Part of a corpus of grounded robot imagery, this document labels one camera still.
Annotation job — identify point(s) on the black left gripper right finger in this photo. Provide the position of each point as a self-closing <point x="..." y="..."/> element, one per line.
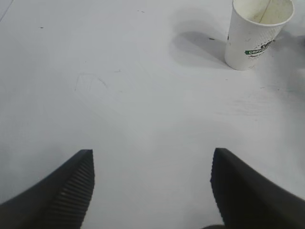
<point x="257" y="202"/>

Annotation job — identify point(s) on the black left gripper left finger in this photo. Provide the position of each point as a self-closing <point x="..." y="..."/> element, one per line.
<point x="47" y="205"/>

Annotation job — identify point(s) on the white paper coffee cup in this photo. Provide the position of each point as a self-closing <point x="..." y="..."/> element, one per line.
<point x="240" y="43"/>

